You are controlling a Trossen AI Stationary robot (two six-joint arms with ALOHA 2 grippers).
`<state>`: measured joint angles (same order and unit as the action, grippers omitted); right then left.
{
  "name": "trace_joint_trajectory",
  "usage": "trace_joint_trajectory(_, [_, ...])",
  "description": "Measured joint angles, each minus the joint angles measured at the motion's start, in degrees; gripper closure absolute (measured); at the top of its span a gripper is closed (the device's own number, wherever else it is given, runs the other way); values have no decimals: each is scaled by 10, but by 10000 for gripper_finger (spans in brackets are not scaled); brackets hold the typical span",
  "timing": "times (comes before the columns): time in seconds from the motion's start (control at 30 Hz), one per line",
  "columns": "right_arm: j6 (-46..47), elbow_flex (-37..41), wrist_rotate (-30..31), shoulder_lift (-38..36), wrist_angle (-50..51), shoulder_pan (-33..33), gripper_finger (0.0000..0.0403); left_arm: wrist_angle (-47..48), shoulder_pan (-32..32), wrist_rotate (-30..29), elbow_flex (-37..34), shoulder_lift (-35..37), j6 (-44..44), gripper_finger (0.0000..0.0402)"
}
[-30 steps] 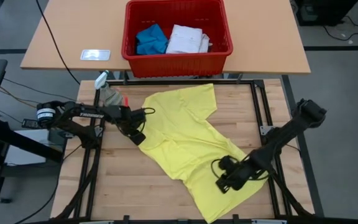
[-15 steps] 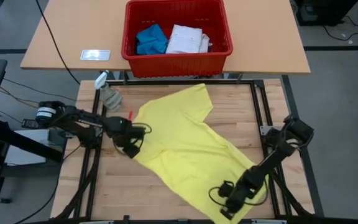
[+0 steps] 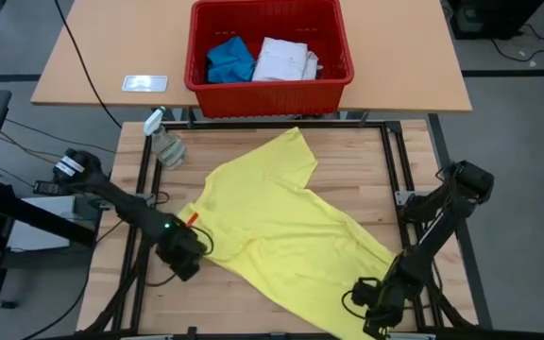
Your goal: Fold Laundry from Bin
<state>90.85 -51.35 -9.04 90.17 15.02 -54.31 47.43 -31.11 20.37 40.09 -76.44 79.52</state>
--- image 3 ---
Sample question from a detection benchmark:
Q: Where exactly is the looped black floor cable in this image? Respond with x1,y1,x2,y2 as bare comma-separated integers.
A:
488,23,544,62

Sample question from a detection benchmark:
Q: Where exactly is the orange floor cable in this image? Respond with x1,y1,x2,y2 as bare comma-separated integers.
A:
0,134,65,166

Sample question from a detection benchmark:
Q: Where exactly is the small white crumpled garment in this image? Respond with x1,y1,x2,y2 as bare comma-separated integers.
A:
302,50,321,81

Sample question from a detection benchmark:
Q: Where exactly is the blue folded garment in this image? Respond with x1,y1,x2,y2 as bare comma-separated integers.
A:
205,35,257,85

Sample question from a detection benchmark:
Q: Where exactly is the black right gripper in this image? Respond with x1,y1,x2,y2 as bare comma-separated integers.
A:
350,277,400,340

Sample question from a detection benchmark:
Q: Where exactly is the silver mounting bracket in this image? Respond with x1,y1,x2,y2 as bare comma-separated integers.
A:
393,189,415,207

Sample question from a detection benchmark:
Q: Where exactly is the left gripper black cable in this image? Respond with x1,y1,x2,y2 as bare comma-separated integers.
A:
146,225,215,288

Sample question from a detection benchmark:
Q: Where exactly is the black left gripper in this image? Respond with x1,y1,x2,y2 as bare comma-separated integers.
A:
156,226,210,283

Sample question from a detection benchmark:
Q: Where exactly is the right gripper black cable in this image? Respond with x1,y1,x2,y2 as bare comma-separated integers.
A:
341,277,382,320

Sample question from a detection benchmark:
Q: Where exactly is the white folded garment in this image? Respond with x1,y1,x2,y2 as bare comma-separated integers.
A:
251,36,310,82

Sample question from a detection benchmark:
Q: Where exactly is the light wooden desk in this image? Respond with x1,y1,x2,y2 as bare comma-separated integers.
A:
29,0,473,114

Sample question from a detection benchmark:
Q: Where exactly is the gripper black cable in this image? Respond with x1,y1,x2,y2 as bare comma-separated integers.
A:
341,277,382,320
146,225,215,288

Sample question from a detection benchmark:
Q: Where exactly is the black power adapter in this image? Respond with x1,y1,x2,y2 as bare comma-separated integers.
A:
32,179,65,196

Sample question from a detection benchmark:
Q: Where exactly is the long black cable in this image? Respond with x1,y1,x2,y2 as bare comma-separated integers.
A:
53,0,123,129

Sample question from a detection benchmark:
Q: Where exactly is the yellow t-shirt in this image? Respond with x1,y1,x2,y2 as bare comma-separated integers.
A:
176,126,396,340

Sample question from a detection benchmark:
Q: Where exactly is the thin black floor cable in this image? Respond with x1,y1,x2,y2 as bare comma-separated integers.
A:
5,117,117,155

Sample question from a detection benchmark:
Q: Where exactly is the clear spray bottle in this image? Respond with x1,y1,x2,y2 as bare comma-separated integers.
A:
143,106,189,170

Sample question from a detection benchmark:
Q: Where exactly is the black aluminium table frame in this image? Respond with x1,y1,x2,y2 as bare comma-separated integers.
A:
80,119,479,340

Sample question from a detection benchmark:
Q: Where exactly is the red plastic laundry bin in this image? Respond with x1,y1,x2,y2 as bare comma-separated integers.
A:
183,0,355,119

